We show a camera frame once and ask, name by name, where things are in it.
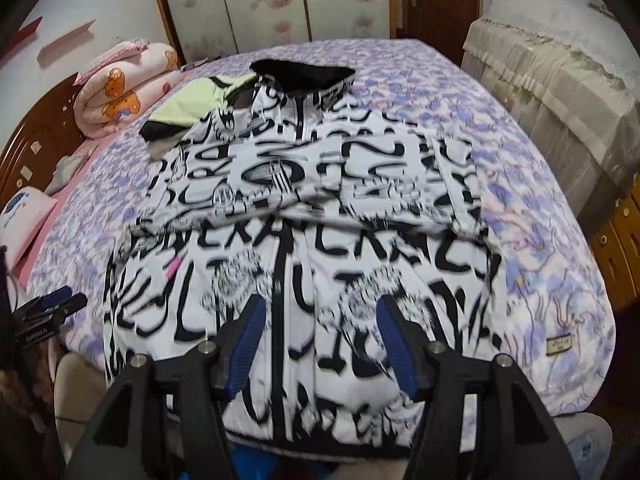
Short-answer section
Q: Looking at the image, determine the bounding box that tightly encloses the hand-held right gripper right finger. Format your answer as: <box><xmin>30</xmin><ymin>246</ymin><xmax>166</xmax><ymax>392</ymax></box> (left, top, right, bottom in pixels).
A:
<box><xmin>375</xmin><ymin>294</ymin><xmax>583</xmax><ymax>480</ymax></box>

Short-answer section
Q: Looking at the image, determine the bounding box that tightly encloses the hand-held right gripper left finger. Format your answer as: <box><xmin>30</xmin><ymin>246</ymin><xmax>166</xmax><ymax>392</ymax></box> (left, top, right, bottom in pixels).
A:
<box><xmin>65</xmin><ymin>294</ymin><xmax>268</xmax><ymax>480</ymax></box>

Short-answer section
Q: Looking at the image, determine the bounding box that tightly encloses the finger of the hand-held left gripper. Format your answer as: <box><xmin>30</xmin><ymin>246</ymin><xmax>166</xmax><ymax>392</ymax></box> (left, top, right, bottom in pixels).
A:
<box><xmin>15</xmin><ymin>293</ymin><xmax>89</xmax><ymax>328</ymax></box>
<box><xmin>25</xmin><ymin>286</ymin><xmax>73</xmax><ymax>312</ymax></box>

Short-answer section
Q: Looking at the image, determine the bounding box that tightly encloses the white black printed jacket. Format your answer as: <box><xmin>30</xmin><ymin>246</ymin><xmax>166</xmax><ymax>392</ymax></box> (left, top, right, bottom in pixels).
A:
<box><xmin>102</xmin><ymin>59</ymin><xmax>503</xmax><ymax>461</ymax></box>

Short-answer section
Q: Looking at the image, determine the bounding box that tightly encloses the pink white pillow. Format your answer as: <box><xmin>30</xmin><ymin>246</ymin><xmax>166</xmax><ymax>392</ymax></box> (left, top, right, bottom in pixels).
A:
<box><xmin>0</xmin><ymin>185</ymin><xmax>58</xmax><ymax>271</ymax></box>

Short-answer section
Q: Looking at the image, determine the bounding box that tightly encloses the grey cloth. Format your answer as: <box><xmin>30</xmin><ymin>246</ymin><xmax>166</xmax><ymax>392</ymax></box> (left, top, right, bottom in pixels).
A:
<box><xmin>47</xmin><ymin>155</ymin><xmax>93</xmax><ymax>196</ymax></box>

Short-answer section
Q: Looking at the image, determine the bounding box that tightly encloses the pink bed sheet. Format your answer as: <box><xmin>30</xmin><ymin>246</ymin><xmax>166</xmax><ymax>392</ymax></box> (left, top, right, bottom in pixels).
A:
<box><xmin>12</xmin><ymin>135</ymin><xmax>126</xmax><ymax>286</ymax></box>

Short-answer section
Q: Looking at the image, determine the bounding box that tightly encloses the dark wooden headboard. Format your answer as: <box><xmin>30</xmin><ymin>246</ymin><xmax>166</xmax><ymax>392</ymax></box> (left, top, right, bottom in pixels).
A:
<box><xmin>0</xmin><ymin>72</ymin><xmax>83</xmax><ymax>206</ymax></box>

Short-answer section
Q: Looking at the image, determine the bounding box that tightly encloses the pink bear print quilt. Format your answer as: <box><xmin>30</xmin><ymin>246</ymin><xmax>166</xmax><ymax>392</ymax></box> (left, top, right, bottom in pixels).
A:
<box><xmin>73</xmin><ymin>39</ymin><xmax>181</xmax><ymax>138</ymax></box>

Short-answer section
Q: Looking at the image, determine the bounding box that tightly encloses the green and black garment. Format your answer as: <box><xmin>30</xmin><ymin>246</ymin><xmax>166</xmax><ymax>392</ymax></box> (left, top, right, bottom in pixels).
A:
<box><xmin>139</xmin><ymin>74</ymin><xmax>258</xmax><ymax>158</ymax></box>

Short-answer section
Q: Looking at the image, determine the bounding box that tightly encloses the wooden drawer cabinet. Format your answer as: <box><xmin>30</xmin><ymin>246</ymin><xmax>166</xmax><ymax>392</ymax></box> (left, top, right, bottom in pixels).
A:
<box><xmin>590</xmin><ymin>195</ymin><xmax>640</xmax><ymax>311</ymax></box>

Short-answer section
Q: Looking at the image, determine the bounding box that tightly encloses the purple floral bedspread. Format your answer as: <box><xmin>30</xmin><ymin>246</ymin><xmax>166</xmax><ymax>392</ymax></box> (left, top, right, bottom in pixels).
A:
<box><xmin>27</xmin><ymin>37</ymin><xmax>616</xmax><ymax>416</ymax></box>

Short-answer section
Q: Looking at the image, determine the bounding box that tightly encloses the beige lace covered furniture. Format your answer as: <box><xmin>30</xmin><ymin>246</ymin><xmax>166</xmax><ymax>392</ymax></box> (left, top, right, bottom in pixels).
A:
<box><xmin>460</xmin><ymin>0</ymin><xmax>640</xmax><ymax>246</ymax></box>

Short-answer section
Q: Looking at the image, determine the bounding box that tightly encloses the floral panel wardrobe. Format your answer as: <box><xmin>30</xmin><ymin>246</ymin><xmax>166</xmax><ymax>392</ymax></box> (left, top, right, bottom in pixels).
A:
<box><xmin>147</xmin><ymin>0</ymin><xmax>401</xmax><ymax>61</ymax></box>

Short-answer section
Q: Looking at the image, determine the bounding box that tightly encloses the brown wooden door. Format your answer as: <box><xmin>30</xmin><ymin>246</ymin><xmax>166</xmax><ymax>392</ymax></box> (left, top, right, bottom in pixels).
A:
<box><xmin>402</xmin><ymin>0</ymin><xmax>483</xmax><ymax>56</ymax></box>

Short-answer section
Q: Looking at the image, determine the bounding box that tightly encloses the pink wall board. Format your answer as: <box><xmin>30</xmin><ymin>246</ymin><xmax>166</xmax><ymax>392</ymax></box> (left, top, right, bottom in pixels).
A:
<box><xmin>39</xmin><ymin>19</ymin><xmax>97</xmax><ymax>65</ymax></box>

